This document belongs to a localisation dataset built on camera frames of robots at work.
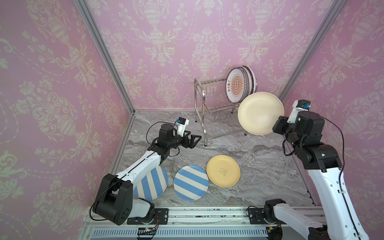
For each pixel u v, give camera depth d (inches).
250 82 29.9
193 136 28.2
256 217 28.7
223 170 35.2
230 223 28.7
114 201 16.4
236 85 33.5
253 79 29.9
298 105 20.9
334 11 27.5
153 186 32.8
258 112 27.0
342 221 14.0
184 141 28.6
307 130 17.2
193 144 28.7
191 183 33.6
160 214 29.3
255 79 30.1
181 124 28.2
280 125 22.0
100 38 31.8
